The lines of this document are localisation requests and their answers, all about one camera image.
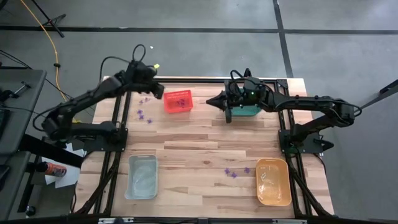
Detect gray desk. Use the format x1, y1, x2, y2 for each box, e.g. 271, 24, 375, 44
0, 68, 47, 156

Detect black diagonal bar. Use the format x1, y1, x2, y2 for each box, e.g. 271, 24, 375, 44
341, 79, 398, 119

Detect white paper sheets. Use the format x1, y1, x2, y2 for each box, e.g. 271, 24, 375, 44
41, 142, 85, 189

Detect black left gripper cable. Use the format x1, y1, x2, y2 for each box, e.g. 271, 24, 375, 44
99, 43, 147, 82

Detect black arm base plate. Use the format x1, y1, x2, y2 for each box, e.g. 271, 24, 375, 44
83, 127, 129, 153
278, 128, 335, 154

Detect white plastic bin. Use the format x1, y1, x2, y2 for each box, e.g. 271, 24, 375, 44
124, 154, 159, 200

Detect orange plastic basket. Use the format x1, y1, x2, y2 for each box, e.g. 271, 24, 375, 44
164, 89, 194, 114

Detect yellow plastic bin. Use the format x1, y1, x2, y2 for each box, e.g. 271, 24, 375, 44
255, 157, 292, 207

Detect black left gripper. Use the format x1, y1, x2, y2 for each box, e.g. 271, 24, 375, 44
124, 60, 165, 100

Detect black floor tripod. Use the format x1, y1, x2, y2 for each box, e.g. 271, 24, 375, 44
30, 0, 67, 39

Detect green plastic bin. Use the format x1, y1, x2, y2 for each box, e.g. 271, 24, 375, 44
231, 105, 261, 118

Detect black aluminium table frame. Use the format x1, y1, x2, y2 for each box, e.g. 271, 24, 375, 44
71, 77, 335, 218

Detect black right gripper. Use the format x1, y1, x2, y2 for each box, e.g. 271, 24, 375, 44
206, 77, 275, 123

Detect black desk beam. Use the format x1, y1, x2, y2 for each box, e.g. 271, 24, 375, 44
18, 133, 85, 169

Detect long yellow cable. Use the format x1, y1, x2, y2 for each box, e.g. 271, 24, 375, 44
20, 0, 79, 124

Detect silver metal bracket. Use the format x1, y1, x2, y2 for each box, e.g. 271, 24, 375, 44
272, 218, 308, 224
98, 217, 134, 224

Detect orange can black cap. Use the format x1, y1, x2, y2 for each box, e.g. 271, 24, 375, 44
35, 161, 68, 178

